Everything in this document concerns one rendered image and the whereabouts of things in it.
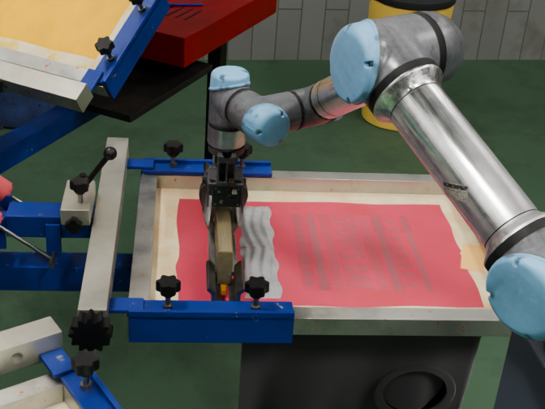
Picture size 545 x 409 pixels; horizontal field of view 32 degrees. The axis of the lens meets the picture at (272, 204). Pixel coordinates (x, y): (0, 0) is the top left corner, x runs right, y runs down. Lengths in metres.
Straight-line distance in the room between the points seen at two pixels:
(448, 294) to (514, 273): 0.74
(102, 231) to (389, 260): 0.60
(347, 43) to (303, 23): 4.25
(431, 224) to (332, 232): 0.23
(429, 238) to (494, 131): 2.99
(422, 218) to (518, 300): 0.99
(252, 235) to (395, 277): 0.32
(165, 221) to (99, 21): 0.62
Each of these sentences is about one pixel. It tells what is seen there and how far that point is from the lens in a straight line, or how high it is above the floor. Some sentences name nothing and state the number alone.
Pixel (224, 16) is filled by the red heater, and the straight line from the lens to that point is 2.91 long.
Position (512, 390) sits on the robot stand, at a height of 1.10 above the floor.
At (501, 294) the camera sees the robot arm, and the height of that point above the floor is 1.36.
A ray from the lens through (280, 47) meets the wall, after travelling 5.67.
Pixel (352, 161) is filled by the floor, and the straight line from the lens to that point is 4.55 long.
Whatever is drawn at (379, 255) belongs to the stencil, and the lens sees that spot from 2.05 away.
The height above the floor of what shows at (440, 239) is 0.95.
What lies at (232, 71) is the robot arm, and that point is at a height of 1.36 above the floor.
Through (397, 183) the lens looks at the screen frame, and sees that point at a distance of 2.28.
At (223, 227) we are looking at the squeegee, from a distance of 1.89.
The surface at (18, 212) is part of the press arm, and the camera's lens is 1.99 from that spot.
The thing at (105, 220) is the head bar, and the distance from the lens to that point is 1.95.
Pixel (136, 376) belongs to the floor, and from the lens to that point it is 3.17.
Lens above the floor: 2.04
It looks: 30 degrees down
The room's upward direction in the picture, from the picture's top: 4 degrees clockwise
